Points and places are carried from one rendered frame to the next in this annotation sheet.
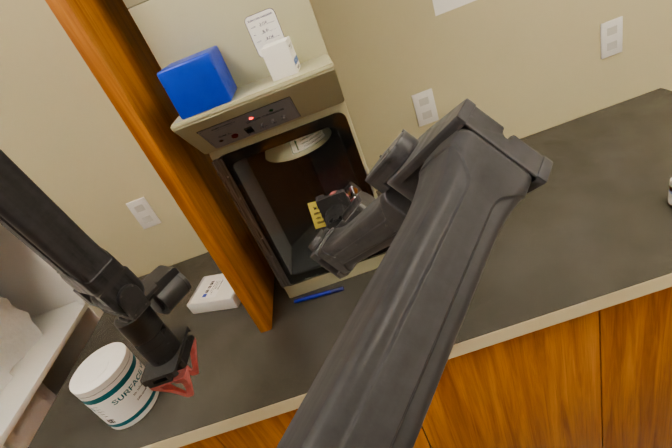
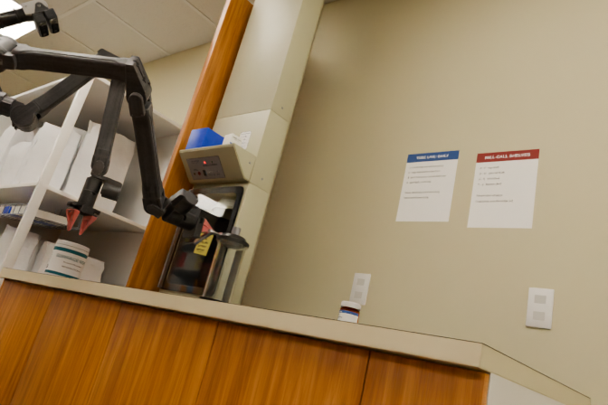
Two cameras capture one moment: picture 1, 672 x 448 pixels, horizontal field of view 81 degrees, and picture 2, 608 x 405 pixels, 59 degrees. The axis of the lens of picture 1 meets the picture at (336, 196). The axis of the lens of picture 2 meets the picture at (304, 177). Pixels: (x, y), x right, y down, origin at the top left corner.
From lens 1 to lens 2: 170 cm
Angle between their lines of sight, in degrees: 61
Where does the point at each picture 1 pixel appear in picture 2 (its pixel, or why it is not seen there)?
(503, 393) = (136, 392)
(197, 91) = (195, 140)
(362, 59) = (339, 230)
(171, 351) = (84, 202)
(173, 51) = not seen: hidden behind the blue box
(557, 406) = not seen: outside the picture
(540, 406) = not seen: outside the picture
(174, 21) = (223, 127)
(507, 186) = (118, 61)
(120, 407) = (55, 259)
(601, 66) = (526, 335)
